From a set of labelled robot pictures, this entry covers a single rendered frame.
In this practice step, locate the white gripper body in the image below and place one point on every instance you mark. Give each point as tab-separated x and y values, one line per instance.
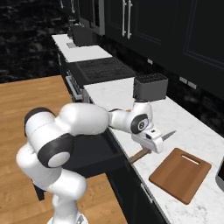
154	145

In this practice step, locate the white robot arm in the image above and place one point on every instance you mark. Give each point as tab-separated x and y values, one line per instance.
78	119

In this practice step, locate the brown wooden cutting board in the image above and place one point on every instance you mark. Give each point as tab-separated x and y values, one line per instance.
180	175

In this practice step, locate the open black drawer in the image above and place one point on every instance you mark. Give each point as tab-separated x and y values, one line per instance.
93	151

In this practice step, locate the black base cupboard run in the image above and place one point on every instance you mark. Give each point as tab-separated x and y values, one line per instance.
134	195

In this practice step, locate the dark grey slotted box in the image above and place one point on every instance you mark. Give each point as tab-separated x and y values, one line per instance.
150	87

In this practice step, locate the dark sink basin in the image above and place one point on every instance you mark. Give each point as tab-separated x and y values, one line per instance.
220	175

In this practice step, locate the black hob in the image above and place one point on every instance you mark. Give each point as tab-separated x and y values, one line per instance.
102	70

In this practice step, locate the small grey flat object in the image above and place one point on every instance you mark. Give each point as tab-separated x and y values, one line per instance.
70	45

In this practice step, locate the dark countertop appliance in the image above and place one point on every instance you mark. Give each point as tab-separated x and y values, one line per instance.
81	35

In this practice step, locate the black and silver microwave oven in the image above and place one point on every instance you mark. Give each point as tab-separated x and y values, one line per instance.
94	14

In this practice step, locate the white wall socket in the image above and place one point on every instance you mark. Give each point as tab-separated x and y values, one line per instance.
150	61
192	85
183	80

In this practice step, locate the black wall cupboard door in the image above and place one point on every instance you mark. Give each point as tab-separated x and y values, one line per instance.
113	17
204	43
151	26

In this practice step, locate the black far wall cupboards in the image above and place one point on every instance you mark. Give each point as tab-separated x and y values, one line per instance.
67	5

